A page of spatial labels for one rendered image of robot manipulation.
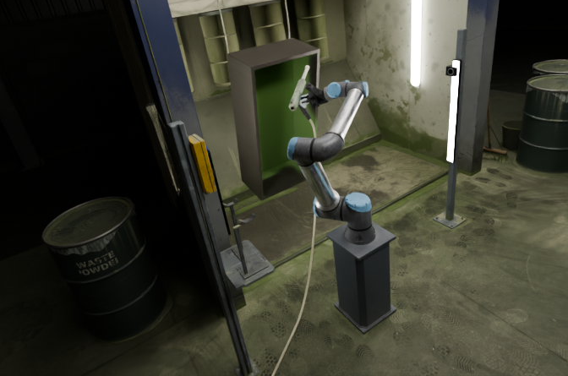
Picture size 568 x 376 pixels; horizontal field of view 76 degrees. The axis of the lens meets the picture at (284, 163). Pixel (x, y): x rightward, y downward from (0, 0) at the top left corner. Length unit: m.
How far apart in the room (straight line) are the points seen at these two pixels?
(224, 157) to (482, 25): 2.77
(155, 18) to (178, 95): 0.40
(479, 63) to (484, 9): 0.47
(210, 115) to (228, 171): 0.66
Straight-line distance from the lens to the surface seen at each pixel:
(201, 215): 1.78
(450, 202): 3.50
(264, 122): 3.24
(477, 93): 4.00
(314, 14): 4.32
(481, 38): 3.89
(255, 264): 2.02
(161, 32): 2.05
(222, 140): 4.06
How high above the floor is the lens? 2.10
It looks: 26 degrees down
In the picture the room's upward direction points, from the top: 9 degrees counter-clockwise
